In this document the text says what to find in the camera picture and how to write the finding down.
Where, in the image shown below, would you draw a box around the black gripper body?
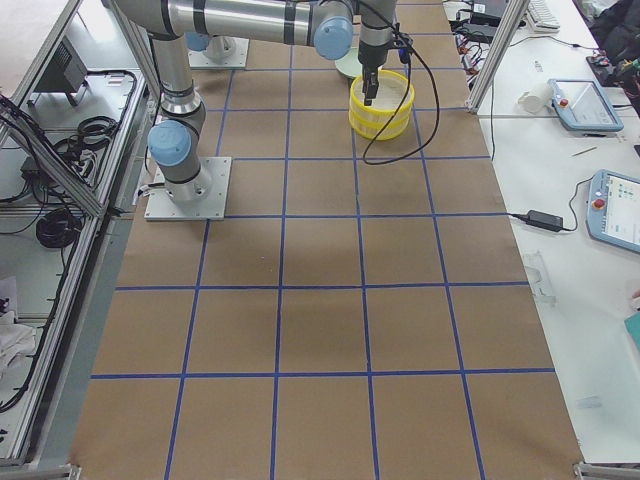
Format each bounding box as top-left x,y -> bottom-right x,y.
358,42 -> 386,75

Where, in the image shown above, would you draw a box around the yellow steamer top layer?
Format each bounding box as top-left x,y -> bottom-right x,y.
349,70 -> 415,117

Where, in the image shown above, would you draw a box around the yellow steamer layer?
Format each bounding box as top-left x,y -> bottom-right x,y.
349,70 -> 415,117
348,109 -> 410,141

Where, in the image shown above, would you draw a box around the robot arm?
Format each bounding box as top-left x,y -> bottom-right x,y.
167,1 -> 396,106
115,1 -> 353,202

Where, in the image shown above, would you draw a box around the yellow steamer bottom layer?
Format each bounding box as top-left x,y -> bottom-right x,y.
348,109 -> 410,141

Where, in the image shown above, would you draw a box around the pale green plate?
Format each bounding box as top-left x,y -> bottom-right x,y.
334,47 -> 362,80

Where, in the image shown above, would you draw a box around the white paper cup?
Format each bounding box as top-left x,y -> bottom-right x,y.
517,82 -> 554,114

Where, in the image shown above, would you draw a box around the upper teach pendant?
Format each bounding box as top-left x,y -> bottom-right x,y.
547,79 -> 624,135

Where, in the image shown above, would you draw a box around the teach pendant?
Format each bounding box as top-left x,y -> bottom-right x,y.
586,169 -> 640,253
547,79 -> 624,135

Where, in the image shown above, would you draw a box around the black power brick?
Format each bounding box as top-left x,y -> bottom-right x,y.
525,210 -> 564,232

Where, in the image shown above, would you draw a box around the lower teach pendant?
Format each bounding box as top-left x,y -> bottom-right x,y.
586,169 -> 640,253

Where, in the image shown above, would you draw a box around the black box device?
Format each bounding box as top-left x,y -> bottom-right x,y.
35,37 -> 88,107

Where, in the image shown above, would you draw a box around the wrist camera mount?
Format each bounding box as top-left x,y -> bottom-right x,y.
393,32 -> 413,65

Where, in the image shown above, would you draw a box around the black braided cable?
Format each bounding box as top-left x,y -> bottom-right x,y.
349,0 -> 441,167

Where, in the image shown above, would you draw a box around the aluminium frame post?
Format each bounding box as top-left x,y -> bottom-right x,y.
466,0 -> 529,114

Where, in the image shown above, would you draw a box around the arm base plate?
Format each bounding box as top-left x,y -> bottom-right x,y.
189,36 -> 250,70
144,157 -> 232,221

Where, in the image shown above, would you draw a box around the coiled black cables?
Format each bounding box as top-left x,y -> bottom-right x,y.
34,207 -> 84,251

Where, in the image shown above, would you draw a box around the aluminium frame rail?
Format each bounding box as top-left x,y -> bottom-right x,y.
1,1 -> 157,471

